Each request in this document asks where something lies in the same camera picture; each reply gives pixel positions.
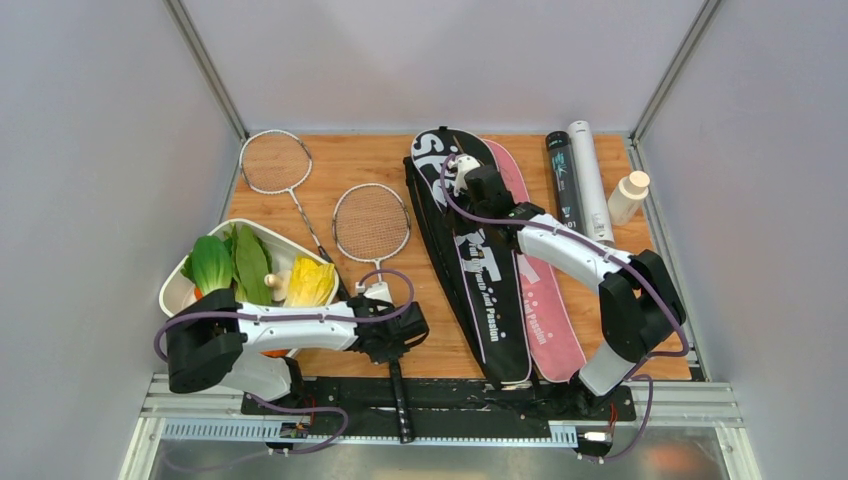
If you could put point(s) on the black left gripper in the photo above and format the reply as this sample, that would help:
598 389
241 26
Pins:
395 352

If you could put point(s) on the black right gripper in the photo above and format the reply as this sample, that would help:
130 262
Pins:
464 229

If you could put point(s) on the black racket cover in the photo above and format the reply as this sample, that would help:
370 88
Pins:
428 186

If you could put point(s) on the black shuttlecock tube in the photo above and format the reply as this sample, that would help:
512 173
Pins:
568 199

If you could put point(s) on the white shuttlecock tube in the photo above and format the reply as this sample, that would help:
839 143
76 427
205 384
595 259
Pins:
597 223

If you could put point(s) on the black silver racket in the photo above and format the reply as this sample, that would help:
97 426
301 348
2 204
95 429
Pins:
371 225

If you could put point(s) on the pink racket cover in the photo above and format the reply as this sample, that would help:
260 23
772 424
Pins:
543 305

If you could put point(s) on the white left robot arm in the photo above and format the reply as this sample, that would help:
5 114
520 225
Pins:
219 341

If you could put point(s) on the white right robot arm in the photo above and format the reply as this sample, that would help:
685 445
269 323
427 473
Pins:
640 306

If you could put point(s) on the yellow white cabbage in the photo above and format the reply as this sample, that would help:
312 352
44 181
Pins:
311 283

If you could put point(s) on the orange carrot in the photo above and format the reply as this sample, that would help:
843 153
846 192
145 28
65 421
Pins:
276 353

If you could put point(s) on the small white mushroom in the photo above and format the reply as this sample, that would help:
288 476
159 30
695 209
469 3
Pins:
278 283

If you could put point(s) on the cream bottle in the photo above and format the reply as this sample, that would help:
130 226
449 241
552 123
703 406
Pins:
628 196

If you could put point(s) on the green leafy vegetable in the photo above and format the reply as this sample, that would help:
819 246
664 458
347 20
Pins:
250 265

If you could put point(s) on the green bok choy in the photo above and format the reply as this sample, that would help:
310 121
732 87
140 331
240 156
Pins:
208 266

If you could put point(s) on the white silver racket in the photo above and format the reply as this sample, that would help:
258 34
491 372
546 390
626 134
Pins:
274 162

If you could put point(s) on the white vegetable tray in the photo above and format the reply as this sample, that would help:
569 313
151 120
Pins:
177 292

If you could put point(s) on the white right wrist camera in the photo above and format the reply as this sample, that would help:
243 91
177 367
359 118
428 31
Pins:
462 165

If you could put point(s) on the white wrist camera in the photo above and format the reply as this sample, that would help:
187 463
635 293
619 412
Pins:
376 290
462 165

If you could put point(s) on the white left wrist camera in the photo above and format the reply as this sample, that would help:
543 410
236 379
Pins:
376 290

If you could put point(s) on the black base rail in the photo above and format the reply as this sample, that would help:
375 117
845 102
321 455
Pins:
449 408

